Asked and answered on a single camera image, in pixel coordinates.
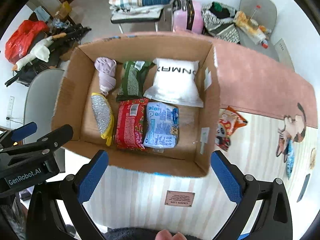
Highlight green snack bag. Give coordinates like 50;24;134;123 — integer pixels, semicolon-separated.
116;61;153;102

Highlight brown cardboard box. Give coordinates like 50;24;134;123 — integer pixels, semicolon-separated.
52;32;220;178

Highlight red snack package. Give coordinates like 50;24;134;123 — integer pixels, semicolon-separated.
115;98;149;151

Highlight operator's fingertips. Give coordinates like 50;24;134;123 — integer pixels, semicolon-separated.
155;230;187;240

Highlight slim blue snack packet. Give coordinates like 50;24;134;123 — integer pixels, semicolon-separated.
286;139;295;179

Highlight white pouch black lettering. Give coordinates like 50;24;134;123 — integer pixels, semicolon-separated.
144;58;204;108

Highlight pink striped cat rug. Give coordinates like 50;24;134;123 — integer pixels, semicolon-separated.
85;39;319;239

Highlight silver yellow scrubber sponge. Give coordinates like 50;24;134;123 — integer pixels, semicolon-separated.
91;93;114;146

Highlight orange panda snack bag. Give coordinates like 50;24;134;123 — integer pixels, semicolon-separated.
215;106;248;151

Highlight lilac cloth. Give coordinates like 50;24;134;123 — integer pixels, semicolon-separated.
94;57;117;96

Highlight white goose plush toy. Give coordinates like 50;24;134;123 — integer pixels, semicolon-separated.
12;33;67;71

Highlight white folding bed table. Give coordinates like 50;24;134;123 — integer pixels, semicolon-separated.
110;5;164;34

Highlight clear plastic bottle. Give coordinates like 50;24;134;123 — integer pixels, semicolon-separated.
248;4;262;29

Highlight grey chair with items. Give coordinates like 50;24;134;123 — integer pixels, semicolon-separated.
239;0;279;62

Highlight pink suitcase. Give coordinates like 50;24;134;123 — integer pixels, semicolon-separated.
171;0;204;34

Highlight yellow snack bag on chair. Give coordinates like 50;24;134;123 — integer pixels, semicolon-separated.
233;10;271;49

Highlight grey round chair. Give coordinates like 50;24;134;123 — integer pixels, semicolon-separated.
23;68;66;167

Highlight light blue tissue pack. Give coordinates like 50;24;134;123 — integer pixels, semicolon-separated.
143;102;179;149

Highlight black white patterned bag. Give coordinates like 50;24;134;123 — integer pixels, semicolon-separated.
201;2;240;44

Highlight red plastic bag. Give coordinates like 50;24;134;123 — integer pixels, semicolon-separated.
5;20;49;64

